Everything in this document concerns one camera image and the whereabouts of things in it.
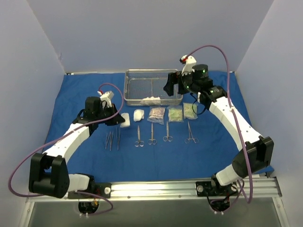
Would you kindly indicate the steel hemostat clamp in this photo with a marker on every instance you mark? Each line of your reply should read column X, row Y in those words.
column 190, row 136

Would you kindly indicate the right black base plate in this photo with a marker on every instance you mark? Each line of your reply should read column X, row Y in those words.
column 210, row 189

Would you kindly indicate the steel mesh instrument tray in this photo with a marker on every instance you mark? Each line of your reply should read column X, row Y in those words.
column 142, row 83

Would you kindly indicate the steel tweezers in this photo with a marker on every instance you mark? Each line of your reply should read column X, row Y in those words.
column 107, row 140
column 118, row 133
column 110, row 140

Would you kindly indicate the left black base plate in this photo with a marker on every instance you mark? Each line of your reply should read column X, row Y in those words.
column 100, row 189

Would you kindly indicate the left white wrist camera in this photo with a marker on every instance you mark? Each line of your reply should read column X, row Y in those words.
column 106, row 98

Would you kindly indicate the aluminium front rail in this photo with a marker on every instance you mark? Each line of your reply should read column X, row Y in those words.
column 263, row 187

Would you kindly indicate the white gauze pad front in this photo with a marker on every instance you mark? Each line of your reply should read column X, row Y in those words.
column 151, row 100

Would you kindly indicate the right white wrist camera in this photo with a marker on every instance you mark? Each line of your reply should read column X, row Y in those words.
column 189, row 62

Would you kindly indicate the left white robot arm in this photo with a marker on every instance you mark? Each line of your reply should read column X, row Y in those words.
column 48, row 171

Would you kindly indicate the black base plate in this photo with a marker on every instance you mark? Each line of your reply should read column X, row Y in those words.
column 210, row 189
column 100, row 189

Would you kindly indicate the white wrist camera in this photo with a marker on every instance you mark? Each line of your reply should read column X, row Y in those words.
column 106, row 98
column 189, row 62

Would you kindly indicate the green paper packet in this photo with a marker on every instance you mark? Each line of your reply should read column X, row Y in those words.
column 175, row 113

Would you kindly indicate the steel surgical scissors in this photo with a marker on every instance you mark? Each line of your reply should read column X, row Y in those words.
column 167, row 137

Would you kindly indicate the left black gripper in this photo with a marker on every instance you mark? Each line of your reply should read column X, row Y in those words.
column 113, row 113

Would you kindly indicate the peach gauze pack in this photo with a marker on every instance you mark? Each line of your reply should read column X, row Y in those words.
column 156, row 115

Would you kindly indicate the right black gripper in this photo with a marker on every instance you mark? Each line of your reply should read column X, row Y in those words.
column 175, row 81

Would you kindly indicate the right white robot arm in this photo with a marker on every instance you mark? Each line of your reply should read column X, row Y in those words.
column 255, row 151

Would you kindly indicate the blue surgical drape cloth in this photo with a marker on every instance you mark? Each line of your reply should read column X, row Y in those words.
column 173, row 160

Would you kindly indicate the cream gauze pack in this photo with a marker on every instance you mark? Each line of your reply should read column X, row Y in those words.
column 190, row 111

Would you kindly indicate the white gauze roll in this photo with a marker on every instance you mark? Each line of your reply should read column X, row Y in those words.
column 138, row 115
column 126, row 123

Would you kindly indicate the straight steel scissors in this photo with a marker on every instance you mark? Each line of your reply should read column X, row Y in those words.
column 152, row 140

